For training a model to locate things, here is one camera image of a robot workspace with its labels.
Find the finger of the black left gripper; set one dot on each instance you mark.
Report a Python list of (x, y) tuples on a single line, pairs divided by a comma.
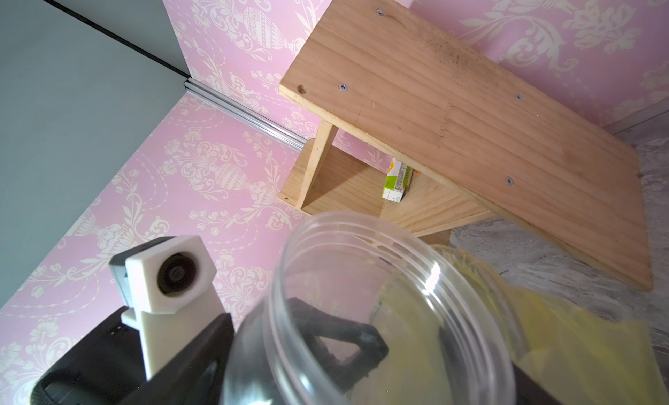
[(346, 350)]

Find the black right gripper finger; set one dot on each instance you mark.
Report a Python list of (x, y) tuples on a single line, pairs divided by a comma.
[(529, 392)]

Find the clear jar of mung beans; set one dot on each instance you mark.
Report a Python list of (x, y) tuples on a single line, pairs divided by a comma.
[(361, 311)]

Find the green white carton box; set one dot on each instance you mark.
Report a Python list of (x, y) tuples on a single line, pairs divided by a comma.
[(397, 181)]

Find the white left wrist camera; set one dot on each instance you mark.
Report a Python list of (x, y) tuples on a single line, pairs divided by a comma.
[(168, 286)]

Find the wooden two-tier shelf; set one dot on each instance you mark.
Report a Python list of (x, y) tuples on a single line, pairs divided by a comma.
[(392, 79)]

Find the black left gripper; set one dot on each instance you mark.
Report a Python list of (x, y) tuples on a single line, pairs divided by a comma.
[(107, 367)]

